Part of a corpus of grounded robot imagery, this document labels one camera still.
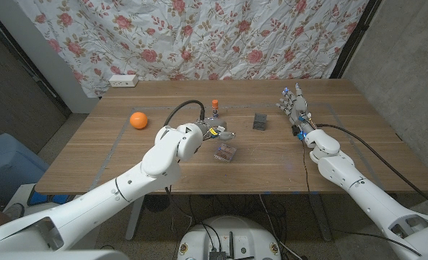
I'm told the dark grey block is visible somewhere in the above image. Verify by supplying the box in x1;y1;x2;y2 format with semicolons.
252;113;268;131

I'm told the black floor cable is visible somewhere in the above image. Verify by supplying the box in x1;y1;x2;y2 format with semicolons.
332;229;423;257

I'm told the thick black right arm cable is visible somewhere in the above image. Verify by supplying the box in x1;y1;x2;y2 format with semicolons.
315;123;428;214

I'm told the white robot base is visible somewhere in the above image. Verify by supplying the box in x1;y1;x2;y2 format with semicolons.
176;215;282;260

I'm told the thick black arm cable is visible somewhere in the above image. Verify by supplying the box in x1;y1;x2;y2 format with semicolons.
315;123;428;214
162;99;206;127

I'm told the white table leg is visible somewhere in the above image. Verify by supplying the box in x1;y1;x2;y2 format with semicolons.
125;196;146;242

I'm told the white power strip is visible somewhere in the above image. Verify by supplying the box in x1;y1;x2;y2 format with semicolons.
108;74;139;88

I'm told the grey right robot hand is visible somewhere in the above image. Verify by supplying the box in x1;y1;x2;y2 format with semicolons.
276;82;318;141

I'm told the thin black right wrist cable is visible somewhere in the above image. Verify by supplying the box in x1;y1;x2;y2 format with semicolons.
301;139;325;239

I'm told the white and blue floor item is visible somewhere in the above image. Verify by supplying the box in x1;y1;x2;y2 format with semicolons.
4;183;72;217

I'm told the floral backdrop cloth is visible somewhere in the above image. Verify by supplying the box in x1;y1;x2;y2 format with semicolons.
14;0;370;98

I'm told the orange fruit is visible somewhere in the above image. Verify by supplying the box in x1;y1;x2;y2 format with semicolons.
129;111;149;130

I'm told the grey table leg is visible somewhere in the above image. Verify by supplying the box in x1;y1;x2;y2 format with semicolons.
309;194;333;242

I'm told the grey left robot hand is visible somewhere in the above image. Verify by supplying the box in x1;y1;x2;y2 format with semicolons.
195;121;236;144

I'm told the clear eyeshadow palette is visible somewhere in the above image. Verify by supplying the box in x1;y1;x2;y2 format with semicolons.
214;143;237;163

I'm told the blue plastic bin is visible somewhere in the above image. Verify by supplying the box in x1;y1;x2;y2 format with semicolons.
0;132;51;203

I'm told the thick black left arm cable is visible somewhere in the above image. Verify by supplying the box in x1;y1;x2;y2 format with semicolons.
162;99;206;127

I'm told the black backdrop stand pole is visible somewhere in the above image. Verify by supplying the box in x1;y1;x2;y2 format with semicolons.
329;0;383;79

